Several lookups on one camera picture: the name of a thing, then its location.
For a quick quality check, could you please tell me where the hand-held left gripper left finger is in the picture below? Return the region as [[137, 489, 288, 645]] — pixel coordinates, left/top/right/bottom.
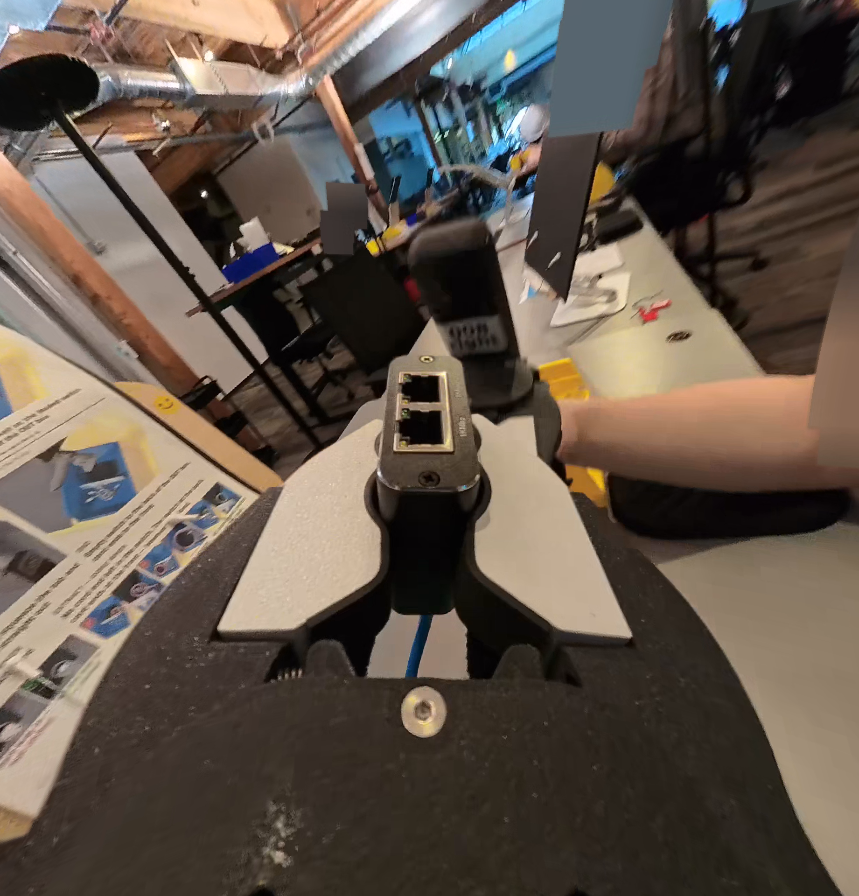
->
[[216, 422, 394, 641]]

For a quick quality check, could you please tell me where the black office chair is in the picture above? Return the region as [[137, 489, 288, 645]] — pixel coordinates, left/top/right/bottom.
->
[[300, 252, 430, 396]]

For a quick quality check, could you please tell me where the printed instruction sheet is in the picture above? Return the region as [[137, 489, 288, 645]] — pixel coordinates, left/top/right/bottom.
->
[[0, 318, 262, 823]]

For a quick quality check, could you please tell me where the person's right forearm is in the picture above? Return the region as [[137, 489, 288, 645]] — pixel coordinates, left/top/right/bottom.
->
[[557, 374, 822, 491]]

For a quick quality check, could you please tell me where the black ethernet switch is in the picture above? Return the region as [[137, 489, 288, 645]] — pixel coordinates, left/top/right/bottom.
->
[[375, 353, 482, 616]]

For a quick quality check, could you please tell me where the yellow plastic bin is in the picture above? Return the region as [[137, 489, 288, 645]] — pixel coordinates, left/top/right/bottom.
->
[[538, 357, 610, 508]]

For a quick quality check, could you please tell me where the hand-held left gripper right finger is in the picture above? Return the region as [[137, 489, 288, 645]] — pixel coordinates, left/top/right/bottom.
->
[[463, 413, 635, 645]]

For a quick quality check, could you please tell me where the black floor stand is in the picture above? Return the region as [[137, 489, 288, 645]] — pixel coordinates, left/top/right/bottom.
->
[[0, 55, 325, 452]]

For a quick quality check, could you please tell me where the black monitor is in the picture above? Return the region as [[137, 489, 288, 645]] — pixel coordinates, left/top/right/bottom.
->
[[526, 132, 604, 303]]

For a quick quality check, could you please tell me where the wooden sheet stand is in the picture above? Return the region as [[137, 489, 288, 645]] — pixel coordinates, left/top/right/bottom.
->
[[0, 381, 285, 846]]

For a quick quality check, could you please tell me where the blue storage bin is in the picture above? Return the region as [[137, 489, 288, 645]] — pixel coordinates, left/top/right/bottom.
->
[[223, 241, 278, 284]]

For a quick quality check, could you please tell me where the silver air duct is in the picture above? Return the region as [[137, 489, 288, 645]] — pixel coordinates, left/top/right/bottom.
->
[[93, 59, 318, 113]]

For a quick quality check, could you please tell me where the wooden table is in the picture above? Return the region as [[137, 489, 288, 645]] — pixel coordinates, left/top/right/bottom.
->
[[186, 234, 332, 319]]

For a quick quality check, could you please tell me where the blue ethernet cable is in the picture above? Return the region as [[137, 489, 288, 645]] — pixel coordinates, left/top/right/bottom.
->
[[405, 615, 435, 679]]

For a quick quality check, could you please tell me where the wooden support column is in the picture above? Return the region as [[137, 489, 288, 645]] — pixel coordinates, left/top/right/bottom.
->
[[316, 73, 390, 219], [0, 133, 192, 400]]

